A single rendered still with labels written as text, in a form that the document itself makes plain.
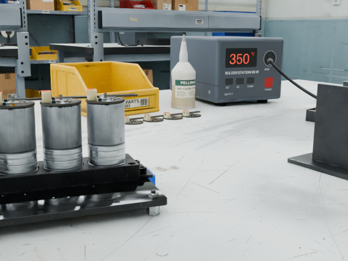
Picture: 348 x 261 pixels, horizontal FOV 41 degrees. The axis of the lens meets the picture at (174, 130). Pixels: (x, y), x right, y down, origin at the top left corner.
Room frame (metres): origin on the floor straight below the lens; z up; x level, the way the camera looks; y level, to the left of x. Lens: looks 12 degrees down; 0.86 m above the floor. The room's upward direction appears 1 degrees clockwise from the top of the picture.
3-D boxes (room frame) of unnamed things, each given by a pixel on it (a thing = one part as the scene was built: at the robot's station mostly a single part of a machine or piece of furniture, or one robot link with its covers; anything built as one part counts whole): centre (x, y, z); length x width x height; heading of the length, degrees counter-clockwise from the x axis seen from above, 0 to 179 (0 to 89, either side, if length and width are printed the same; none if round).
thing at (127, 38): (3.08, 0.28, 0.80); 0.15 x 0.12 x 0.10; 54
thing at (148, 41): (3.26, 0.06, 0.77); 0.24 x 0.16 x 0.04; 124
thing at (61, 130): (0.28, 0.07, 0.79); 0.02 x 0.02 x 0.05
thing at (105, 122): (0.29, 0.04, 0.79); 0.02 x 0.02 x 0.05
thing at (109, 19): (3.15, -0.08, 0.90); 1.30 x 0.06 x 0.12; 125
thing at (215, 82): (0.73, -0.08, 0.80); 0.15 x 0.12 x 0.10; 26
